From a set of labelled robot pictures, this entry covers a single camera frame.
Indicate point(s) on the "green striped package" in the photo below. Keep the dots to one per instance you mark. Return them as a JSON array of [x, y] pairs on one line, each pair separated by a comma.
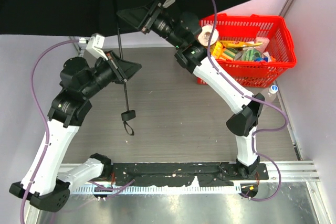
[[251, 54]]

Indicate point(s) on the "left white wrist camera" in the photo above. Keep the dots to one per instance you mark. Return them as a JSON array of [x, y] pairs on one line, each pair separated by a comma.
[[94, 46]]

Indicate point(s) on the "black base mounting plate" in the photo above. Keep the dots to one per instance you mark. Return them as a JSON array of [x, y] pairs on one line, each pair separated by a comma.
[[207, 174]]

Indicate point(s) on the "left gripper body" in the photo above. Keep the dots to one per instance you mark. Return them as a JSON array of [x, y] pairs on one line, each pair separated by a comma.
[[118, 67]]

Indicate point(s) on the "clear plastic water bottle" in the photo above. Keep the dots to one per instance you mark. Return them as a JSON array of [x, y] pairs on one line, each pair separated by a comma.
[[270, 93]]

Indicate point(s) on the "red plastic shopping basket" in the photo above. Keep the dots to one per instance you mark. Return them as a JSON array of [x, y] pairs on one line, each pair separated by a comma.
[[276, 59]]

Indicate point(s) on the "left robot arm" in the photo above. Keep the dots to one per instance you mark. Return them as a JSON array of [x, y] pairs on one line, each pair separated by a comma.
[[42, 186]]

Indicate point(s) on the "yellow green sponge pack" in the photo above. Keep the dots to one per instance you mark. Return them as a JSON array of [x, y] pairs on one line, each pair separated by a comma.
[[229, 54]]

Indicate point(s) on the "white box in basket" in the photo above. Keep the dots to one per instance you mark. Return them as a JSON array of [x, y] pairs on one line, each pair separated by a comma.
[[262, 41]]

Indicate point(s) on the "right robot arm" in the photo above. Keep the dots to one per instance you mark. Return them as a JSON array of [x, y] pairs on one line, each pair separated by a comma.
[[193, 56]]

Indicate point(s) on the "yellow snack package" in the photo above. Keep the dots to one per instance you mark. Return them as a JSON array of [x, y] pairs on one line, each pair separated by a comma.
[[239, 44]]

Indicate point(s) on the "aluminium frame rail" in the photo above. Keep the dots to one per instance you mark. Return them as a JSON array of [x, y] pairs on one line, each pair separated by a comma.
[[290, 195]]

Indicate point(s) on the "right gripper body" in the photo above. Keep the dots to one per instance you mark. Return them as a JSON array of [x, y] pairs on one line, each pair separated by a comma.
[[149, 20]]

